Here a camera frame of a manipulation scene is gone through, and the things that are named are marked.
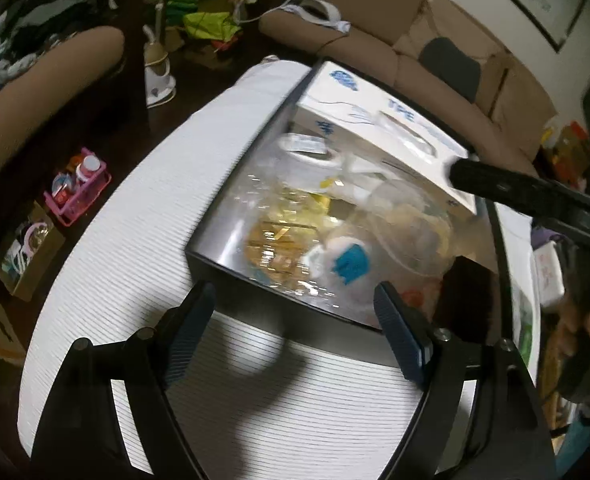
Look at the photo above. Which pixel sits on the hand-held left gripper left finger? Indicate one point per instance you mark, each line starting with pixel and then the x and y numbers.
pixel 190 330

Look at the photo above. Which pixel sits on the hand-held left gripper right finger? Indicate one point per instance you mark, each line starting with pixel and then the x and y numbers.
pixel 400 335

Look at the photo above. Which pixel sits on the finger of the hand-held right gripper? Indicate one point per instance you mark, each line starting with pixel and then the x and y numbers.
pixel 505 185

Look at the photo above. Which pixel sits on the black storage box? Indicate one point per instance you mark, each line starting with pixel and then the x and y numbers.
pixel 225 272

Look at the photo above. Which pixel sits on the white tissue container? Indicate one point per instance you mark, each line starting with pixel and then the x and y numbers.
pixel 547 272

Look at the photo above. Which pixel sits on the red and yellow packet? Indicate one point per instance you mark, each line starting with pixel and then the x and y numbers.
pixel 417 298

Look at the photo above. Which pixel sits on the yellow bottle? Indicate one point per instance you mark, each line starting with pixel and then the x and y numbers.
pixel 547 135

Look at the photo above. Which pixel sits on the orange cardboard box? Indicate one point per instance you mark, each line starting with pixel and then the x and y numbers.
pixel 572 145

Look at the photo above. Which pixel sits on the green and white packet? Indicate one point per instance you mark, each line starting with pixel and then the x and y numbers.
pixel 527 335

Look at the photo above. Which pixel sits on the white packet blue print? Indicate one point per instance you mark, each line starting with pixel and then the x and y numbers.
pixel 345 260

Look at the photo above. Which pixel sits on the large clear plastic bag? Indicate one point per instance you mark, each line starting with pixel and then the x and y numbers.
pixel 400 220

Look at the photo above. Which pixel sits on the golden snack packet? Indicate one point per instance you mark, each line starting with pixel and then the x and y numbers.
pixel 275 245

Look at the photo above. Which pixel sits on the black cushion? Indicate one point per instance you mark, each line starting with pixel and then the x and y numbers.
pixel 450 67

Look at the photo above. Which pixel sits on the open cardboard box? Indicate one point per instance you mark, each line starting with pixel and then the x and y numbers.
pixel 35 265

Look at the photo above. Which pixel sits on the pink plastic basket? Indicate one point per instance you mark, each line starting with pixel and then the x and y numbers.
pixel 82 200

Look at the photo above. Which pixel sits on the brown cushion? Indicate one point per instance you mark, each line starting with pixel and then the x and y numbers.
pixel 455 20

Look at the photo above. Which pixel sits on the brown sofa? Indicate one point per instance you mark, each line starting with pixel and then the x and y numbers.
pixel 375 45

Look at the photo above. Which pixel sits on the white garment steamer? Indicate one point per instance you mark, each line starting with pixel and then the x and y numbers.
pixel 157 85

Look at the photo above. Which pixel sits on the white cloth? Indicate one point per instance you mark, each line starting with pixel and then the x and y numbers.
pixel 320 10

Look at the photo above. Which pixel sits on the brown armchair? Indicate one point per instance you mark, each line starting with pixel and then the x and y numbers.
pixel 40 90

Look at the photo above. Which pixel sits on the green cloth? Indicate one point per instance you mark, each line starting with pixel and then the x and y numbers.
pixel 207 25

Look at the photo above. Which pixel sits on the patterned cloth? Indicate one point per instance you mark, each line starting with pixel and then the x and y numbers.
pixel 25 25

